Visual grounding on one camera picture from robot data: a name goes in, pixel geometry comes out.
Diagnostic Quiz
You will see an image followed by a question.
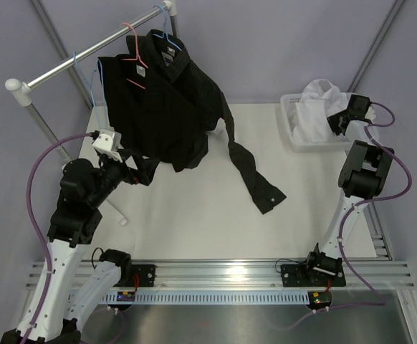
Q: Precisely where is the white plastic basket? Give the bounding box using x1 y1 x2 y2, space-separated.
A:
280 93 372 153

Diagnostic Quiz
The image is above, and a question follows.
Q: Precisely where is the black striped shirt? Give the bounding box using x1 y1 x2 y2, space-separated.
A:
126 29 286 214

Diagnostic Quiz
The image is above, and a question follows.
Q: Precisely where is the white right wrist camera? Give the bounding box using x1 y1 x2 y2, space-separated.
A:
365 105 376 122

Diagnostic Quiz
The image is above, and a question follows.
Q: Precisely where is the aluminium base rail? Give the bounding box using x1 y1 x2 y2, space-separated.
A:
25 259 416 287

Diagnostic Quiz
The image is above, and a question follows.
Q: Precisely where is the silver clothes rack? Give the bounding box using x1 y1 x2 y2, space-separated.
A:
4 0 178 162

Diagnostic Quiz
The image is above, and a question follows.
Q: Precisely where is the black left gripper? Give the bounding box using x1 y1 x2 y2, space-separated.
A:
88 148 159 207

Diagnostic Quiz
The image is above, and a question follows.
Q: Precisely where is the white slotted cable duct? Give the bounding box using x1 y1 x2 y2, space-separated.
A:
68 290 333 305

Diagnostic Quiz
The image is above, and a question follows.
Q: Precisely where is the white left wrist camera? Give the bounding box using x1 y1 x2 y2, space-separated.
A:
92 129 123 162

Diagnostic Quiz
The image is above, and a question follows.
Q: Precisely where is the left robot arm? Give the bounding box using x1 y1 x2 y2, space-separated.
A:
1 150 159 343

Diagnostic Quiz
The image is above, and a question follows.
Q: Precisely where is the light blue wire hanger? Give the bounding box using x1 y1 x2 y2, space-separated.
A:
72 51 110 129

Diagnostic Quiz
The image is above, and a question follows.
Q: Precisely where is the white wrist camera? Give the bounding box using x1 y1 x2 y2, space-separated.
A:
365 105 376 122
92 129 123 162

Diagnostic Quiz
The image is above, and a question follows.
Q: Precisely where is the white dress shirt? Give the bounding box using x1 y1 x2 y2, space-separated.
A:
292 79 348 143

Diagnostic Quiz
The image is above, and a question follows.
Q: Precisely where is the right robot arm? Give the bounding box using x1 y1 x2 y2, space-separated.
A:
303 95 394 287

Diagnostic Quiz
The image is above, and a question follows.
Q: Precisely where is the pink wire hanger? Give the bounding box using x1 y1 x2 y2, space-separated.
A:
121 22 148 78

